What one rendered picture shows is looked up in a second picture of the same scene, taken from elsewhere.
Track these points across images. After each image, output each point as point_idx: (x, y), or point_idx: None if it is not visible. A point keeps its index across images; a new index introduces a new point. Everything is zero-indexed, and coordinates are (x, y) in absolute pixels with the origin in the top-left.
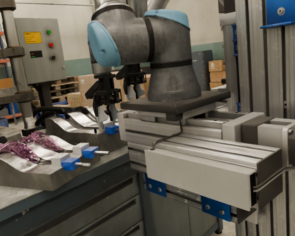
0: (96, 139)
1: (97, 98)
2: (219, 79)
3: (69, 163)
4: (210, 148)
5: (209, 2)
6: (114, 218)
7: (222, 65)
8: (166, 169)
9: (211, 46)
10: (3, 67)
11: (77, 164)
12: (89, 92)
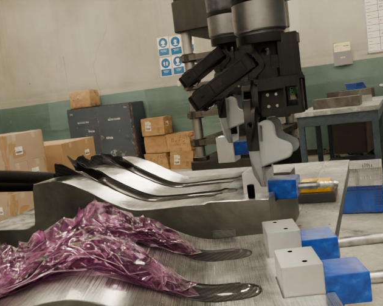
0: (263, 214)
1: (256, 99)
2: (161, 148)
3: (362, 276)
4: None
5: (133, 24)
6: None
7: (164, 125)
8: None
9: (142, 95)
10: None
11: (376, 277)
12: (213, 89)
